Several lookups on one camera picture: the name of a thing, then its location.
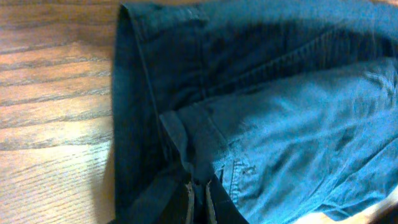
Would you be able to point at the dark blue shorts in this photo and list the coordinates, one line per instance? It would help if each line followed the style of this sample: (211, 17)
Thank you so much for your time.
(292, 105)

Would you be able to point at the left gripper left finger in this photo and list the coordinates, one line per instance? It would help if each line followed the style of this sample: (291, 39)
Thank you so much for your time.
(164, 201)

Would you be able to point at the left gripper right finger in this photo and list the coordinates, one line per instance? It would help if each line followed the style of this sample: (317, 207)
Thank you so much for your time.
(219, 207)

